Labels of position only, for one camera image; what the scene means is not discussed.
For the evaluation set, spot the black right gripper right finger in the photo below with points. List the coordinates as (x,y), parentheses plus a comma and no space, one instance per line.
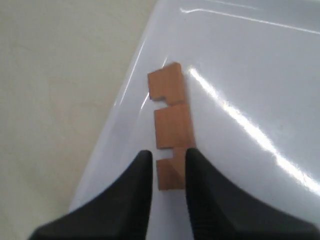
(220,210)

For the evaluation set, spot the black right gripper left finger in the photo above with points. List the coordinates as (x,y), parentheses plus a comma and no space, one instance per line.
(120,212)

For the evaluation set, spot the white plastic tray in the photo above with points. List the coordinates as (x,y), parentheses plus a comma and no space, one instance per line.
(252,70)

